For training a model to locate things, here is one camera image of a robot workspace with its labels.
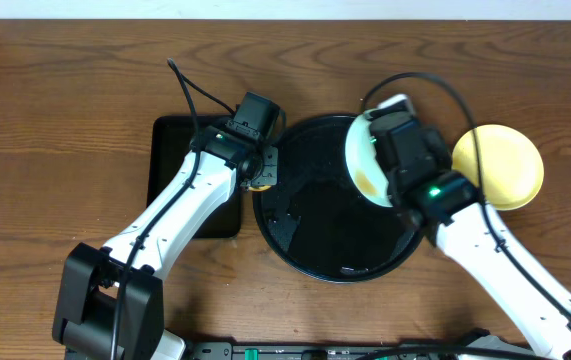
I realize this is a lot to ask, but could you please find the yellow green sponge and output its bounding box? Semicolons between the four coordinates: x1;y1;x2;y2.
248;185;272;192

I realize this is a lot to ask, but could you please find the mint plate top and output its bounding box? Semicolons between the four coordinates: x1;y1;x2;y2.
344;110;393;208

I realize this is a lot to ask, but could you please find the yellow plate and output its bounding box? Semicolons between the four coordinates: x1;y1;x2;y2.
476;124;544;211

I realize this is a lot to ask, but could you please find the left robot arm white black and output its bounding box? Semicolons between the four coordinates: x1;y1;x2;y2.
52;126;278;359

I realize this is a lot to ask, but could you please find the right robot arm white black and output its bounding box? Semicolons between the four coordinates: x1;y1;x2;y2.
345;109;571;359

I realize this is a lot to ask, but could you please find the black round tray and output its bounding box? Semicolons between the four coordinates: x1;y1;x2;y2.
253;114;422;283

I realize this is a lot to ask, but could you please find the black rectangular tray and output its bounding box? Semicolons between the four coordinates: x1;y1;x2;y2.
147;115;242;239

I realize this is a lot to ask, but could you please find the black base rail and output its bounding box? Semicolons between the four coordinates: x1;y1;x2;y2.
184;340;536;360

